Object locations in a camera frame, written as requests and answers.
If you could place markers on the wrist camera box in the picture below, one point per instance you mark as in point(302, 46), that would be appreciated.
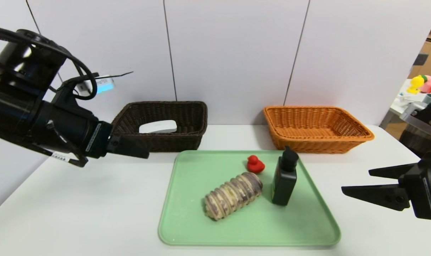
point(420, 113)
point(103, 84)

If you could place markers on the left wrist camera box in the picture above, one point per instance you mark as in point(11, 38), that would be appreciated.
point(103, 84)

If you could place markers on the red rubber duck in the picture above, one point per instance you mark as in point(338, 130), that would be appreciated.
point(254, 166)

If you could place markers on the green plastic tray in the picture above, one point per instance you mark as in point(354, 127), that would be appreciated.
point(254, 220)

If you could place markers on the white side table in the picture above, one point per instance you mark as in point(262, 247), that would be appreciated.
point(397, 110)

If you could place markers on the white rectangular case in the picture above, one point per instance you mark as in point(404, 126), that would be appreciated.
point(158, 127)

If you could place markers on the dark brown wicker basket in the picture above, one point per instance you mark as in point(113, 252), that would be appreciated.
point(173, 144)

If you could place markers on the black zip tie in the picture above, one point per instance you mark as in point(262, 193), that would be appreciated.
point(119, 74)

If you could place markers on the striped bread loaf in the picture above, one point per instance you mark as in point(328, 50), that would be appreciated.
point(231, 195)

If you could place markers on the orange wicker basket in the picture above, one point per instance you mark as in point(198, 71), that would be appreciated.
point(308, 145)

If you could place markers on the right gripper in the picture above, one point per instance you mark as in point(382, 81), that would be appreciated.
point(426, 195)

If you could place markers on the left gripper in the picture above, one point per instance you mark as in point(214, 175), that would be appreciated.
point(99, 139)

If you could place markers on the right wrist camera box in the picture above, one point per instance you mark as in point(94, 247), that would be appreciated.
point(420, 113)

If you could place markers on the black pump bottle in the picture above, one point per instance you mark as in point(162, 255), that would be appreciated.
point(283, 185)

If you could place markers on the yellow duck toy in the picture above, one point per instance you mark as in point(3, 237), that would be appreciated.
point(415, 83)

